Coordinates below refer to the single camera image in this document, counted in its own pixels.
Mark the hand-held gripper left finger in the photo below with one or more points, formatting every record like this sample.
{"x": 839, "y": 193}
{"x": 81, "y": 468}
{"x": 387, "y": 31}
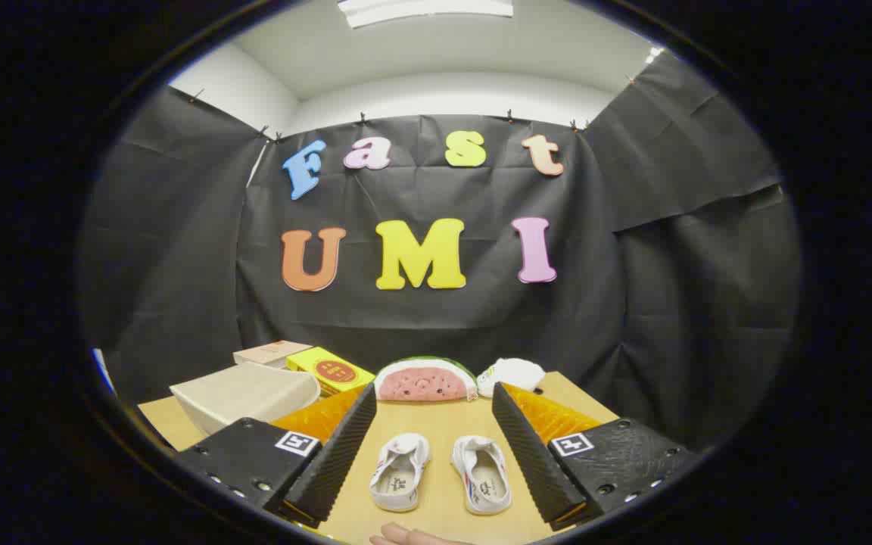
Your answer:
{"x": 334, "y": 469}

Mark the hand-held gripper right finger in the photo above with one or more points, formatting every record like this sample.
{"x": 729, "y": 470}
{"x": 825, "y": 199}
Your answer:
{"x": 530, "y": 462}

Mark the white canvas shoe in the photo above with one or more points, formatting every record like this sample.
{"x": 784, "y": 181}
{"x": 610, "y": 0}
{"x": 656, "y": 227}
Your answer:
{"x": 398, "y": 473}
{"x": 485, "y": 477}

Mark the beige fabric storage box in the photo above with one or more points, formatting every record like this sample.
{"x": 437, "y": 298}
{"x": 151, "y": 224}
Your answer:
{"x": 247, "y": 393}

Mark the white plush toy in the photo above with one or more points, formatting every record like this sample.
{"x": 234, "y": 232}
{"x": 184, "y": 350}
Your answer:
{"x": 515, "y": 372}

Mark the yellow book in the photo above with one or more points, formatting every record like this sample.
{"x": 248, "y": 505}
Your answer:
{"x": 330, "y": 371}

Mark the watermelon slice plush toy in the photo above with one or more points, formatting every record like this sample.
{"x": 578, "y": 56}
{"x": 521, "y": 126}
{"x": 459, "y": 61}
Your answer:
{"x": 421, "y": 382}

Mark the beige book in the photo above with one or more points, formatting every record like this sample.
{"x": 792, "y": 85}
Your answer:
{"x": 269, "y": 352}

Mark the ceiling light panel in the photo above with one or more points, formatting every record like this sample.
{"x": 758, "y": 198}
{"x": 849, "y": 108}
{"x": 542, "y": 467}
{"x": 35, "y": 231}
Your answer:
{"x": 425, "y": 9}

